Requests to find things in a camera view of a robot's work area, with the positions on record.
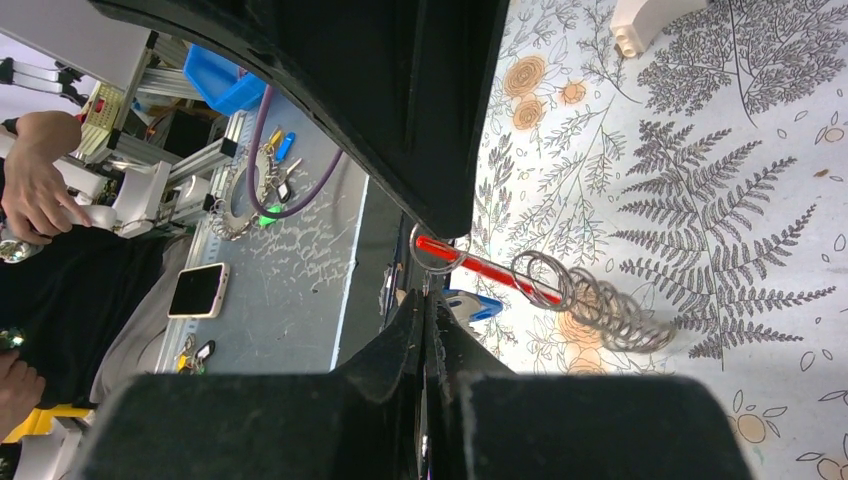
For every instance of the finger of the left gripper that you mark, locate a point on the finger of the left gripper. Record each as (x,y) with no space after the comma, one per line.
(401,86)

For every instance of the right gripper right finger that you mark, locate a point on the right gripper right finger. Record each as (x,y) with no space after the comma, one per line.
(487,422)

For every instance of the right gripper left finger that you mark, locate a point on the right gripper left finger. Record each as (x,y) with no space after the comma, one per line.
(358,421)

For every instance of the blue tag key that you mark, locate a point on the blue tag key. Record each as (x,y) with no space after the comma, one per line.
(468,308)

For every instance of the red tag keyring bundle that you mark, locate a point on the red tag keyring bundle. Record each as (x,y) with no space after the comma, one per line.
(548,284)

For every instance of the person hand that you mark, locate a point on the person hand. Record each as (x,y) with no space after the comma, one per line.
(35,199)

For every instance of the spare key bunch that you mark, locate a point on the spare key bunch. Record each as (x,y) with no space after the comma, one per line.
(232,216)

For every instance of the blue plastic bin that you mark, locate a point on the blue plastic bin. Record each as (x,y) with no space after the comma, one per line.
(224,86)

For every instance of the white smartphone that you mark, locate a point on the white smartphone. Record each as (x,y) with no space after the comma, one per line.
(200,292)

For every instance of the toy brick stack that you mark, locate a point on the toy brick stack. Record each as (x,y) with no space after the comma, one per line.
(635,23)

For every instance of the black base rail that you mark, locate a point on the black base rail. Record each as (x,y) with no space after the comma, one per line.
(377,251)

